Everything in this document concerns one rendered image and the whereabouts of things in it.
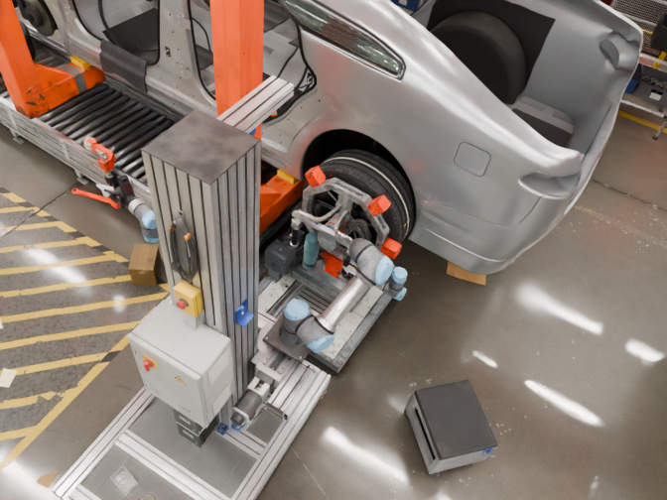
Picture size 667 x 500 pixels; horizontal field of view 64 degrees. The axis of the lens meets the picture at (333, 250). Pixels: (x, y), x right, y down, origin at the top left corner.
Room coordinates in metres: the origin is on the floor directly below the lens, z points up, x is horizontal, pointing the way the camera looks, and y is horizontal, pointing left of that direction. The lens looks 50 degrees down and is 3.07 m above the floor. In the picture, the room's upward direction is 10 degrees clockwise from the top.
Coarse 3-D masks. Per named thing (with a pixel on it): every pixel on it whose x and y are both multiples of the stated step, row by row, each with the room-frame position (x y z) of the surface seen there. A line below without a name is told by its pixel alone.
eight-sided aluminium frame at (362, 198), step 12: (336, 180) 2.15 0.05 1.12; (312, 192) 2.16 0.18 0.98; (348, 192) 2.07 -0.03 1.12; (360, 192) 2.09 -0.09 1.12; (312, 204) 2.22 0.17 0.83; (360, 204) 2.03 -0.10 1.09; (372, 216) 2.00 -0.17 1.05; (312, 228) 2.15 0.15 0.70; (384, 228) 1.99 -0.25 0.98; (384, 240) 2.00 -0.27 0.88; (336, 252) 2.07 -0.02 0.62
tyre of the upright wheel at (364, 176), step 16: (336, 160) 2.31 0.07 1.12; (352, 160) 2.28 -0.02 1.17; (368, 160) 2.29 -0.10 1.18; (336, 176) 2.20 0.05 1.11; (352, 176) 2.16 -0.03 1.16; (368, 176) 2.17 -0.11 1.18; (400, 176) 2.27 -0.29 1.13; (368, 192) 2.11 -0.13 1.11; (384, 192) 2.11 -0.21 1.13; (400, 192) 2.17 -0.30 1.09; (400, 208) 2.10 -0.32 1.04; (400, 224) 2.05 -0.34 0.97; (400, 240) 2.05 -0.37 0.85
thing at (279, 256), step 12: (300, 228) 2.42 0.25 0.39; (276, 240) 2.26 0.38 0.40; (288, 240) 2.28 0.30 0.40; (300, 240) 2.31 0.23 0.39; (276, 252) 2.16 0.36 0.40; (288, 252) 2.18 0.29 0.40; (300, 252) 2.28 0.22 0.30; (276, 264) 2.11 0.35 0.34; (288, 264) 2.12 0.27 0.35; (276, 276) 2.18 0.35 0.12
